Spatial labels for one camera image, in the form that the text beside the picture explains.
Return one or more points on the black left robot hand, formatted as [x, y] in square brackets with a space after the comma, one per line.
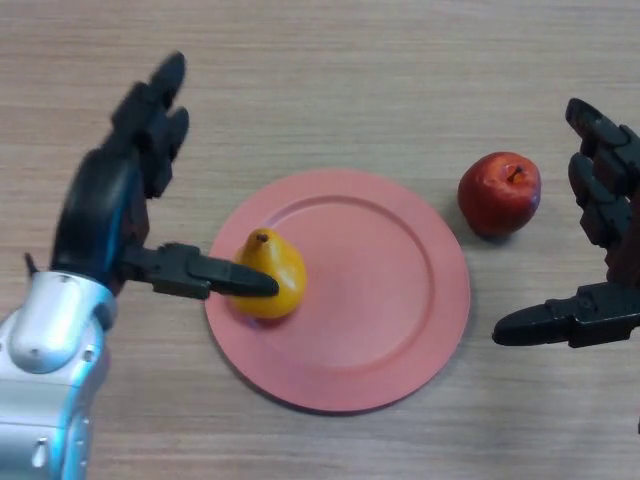
[95, 210]

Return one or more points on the pink round plate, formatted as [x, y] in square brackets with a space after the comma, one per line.
[370, 300]

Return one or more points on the red apple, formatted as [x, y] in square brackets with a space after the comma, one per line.
[495, 200]

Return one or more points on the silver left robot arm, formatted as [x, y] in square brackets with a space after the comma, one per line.
[45, 375]

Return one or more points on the yellow pear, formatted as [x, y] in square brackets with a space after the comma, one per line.
[275, 257]

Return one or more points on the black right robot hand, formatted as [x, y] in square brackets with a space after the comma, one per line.
[605, 315]

